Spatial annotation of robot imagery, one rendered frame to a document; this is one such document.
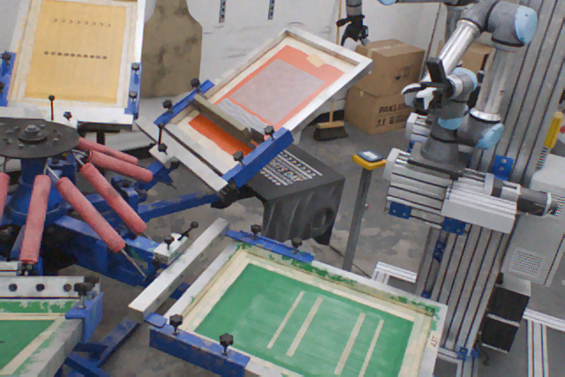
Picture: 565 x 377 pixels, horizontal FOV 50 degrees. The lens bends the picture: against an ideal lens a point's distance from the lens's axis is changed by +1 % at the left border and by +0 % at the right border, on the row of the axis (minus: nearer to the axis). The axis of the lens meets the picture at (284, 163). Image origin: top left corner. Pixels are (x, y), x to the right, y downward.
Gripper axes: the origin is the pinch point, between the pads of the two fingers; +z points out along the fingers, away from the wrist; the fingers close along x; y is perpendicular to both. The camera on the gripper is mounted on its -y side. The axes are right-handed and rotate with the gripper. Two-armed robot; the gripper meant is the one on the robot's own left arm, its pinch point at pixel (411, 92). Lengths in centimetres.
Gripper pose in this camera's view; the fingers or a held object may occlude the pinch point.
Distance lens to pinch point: 186.0
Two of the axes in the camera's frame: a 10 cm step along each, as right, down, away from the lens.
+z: -7.0, 2.4, -6.8
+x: -7.2, -2.7, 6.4
